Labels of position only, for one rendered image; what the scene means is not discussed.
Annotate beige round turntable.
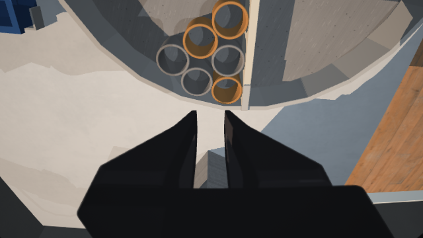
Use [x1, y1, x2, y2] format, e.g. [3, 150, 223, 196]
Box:
[58, 0, 423, 111]

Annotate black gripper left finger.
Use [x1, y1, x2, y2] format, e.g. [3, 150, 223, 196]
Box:
[89, 110, 198, 188]

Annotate bronze bushing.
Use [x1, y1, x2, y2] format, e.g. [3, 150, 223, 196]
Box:
[212, 0, 249, 40]
[183, 17, 218, 59]
[211, 70, 243, 104]

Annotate blue open crate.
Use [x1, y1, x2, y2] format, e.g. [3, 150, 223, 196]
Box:
[0, 0, 37, 34]

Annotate grey hollow cylinder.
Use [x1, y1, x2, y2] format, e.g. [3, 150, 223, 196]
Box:
[211, 37, 245, 77]
[181, 57, 213, 96]
[156, 35, 191, 76]

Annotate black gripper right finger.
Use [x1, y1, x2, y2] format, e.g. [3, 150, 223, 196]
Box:
[224, 110, 332, 188]

